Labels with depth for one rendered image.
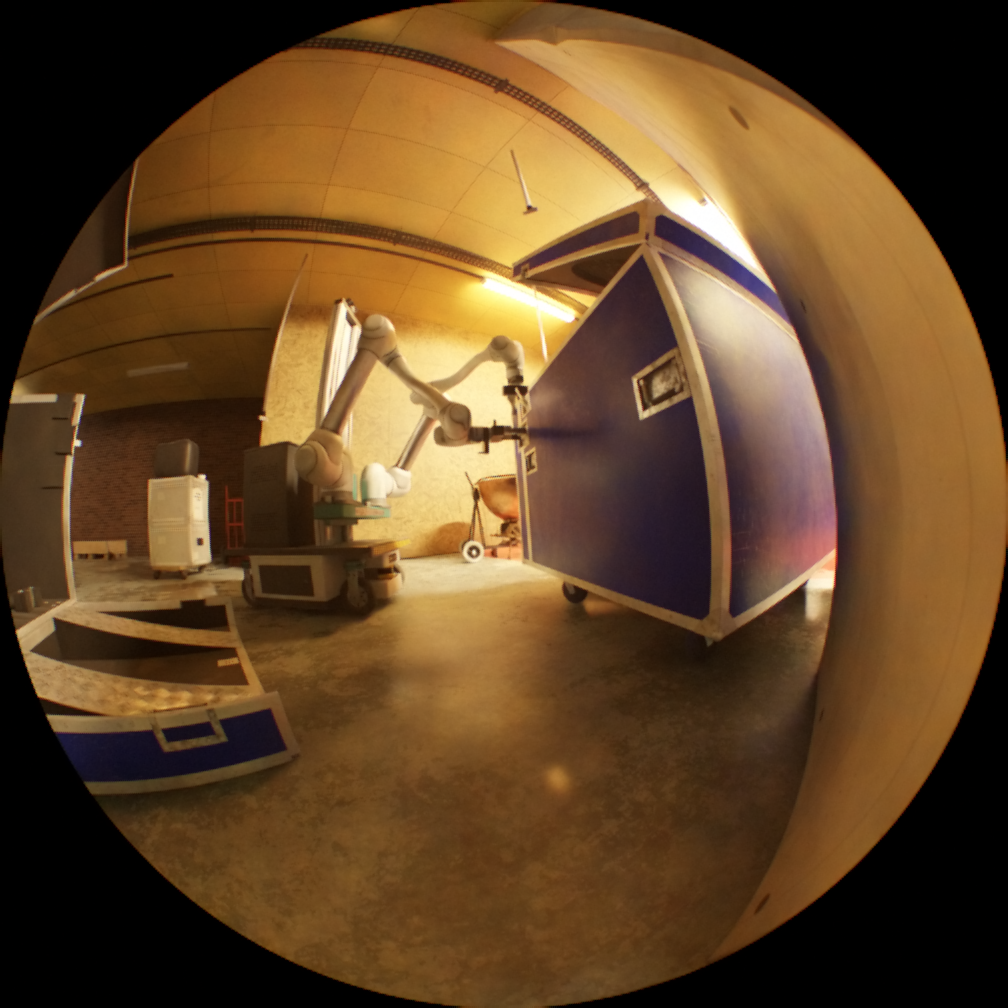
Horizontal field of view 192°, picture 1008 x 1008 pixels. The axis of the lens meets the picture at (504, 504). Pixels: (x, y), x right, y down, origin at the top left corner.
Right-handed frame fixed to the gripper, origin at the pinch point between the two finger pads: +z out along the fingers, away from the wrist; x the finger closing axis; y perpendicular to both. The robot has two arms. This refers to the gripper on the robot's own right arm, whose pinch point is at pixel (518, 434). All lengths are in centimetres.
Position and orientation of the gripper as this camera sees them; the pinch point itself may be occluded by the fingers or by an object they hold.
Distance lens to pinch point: 138.2
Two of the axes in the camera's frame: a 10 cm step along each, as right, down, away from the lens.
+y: -0.7, -10.0, 0.4
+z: 9.7, -0.6, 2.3
